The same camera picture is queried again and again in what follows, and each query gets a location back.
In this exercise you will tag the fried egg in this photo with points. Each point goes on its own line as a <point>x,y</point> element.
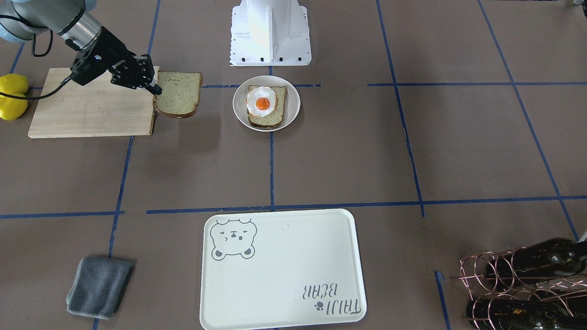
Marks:
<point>260,101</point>

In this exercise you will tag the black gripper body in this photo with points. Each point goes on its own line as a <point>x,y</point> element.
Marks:
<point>113,49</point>

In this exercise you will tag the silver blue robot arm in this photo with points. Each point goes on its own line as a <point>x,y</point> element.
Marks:
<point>23,20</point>

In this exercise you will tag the bread slice under egg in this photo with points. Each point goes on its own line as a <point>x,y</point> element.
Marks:
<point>276,117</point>

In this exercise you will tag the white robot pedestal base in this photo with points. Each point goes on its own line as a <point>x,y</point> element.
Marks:
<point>270,33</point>

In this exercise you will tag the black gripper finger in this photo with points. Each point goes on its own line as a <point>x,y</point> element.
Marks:
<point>151,86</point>

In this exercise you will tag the dark wine bottle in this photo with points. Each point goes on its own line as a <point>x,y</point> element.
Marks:
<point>555,258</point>
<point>542,311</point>

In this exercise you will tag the yellow lemon outer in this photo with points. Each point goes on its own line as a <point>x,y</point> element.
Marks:
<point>11,109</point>

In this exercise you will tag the cream bear tray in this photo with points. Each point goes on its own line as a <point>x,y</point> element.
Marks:
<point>281,269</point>

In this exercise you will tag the bread slice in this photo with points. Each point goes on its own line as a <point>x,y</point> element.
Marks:
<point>181,94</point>
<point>276,117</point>

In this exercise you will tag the grey folded cloth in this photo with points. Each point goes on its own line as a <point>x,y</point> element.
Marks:
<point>99,286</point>

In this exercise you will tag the copper wire bottle rack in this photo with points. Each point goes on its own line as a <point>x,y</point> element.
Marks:
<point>472,271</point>

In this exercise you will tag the wooden cutting board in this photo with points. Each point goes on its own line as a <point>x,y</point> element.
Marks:
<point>98,109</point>

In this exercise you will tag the white round plate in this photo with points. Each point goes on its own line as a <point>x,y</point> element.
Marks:
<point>292,105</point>

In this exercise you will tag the yellow lemon near board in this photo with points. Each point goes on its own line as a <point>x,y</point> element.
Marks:
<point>14,84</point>

